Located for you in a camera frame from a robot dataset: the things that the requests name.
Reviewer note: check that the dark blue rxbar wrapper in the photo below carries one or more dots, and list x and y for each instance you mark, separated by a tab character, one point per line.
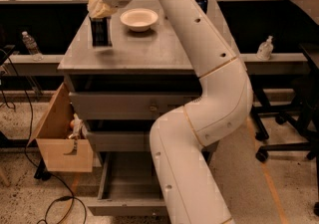
101	34

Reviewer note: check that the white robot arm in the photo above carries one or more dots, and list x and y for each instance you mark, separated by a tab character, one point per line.
178	137

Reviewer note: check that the grey drawer cabinet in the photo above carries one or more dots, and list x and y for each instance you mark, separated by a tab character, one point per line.
137	63

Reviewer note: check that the grey top drawer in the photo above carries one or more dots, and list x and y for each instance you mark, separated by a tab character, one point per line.
126	106

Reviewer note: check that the grey middle drawer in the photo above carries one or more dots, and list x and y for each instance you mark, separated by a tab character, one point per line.
105	141

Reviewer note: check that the grey open bottom drawer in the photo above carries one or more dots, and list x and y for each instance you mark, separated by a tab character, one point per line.
129	186

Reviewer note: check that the white bowl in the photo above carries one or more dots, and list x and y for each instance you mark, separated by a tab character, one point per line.
139	20

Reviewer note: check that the clear plastic water bottle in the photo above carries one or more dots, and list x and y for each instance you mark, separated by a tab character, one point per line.
32	46

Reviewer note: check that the blue soda can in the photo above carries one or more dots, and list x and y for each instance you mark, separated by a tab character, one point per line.
202	4

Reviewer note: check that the items inside cardboard box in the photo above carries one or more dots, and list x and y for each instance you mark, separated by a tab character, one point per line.
76	126

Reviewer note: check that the open cardboard box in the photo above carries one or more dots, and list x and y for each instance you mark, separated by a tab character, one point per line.
52	135

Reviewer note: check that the black rolling chair base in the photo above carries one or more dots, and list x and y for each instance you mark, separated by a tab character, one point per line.
288	154

